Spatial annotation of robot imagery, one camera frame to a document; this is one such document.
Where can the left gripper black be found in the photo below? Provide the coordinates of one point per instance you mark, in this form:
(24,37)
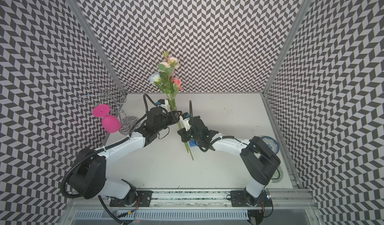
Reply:
(172,115)

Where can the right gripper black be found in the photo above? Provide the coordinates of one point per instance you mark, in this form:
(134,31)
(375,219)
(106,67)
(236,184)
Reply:
(182,133)

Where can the blue tape dispenser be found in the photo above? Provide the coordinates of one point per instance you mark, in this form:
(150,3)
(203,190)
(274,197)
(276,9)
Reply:
(192,143)

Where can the artificial rose bouquet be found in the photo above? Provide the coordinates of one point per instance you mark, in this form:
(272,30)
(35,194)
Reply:
(165,80)

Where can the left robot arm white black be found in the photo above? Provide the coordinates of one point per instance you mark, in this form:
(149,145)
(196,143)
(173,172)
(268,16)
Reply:
(87,178)

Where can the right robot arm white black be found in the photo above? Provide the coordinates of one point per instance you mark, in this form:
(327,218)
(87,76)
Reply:
(261,162)

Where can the pink wine glass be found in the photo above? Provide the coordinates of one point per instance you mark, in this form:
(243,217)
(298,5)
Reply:
(109,122)

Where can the blue patterned bowl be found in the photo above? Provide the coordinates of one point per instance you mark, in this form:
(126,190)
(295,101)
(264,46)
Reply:
(271,143)

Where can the patterned round plate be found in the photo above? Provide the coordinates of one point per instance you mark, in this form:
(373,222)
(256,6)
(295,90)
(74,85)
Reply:
(278,175)

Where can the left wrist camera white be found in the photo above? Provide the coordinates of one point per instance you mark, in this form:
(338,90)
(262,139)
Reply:
(164,104)

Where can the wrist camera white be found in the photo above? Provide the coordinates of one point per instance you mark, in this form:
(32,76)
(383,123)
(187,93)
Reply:
(185,118)
(164,104)

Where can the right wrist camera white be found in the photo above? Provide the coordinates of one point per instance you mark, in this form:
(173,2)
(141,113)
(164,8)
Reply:
(185,118)

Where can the wire glass rack stand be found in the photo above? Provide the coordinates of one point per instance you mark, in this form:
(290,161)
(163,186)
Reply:
(112,96)

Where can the aluminium mounting rail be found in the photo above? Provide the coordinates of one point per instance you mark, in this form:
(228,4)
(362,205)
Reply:
(198,205)

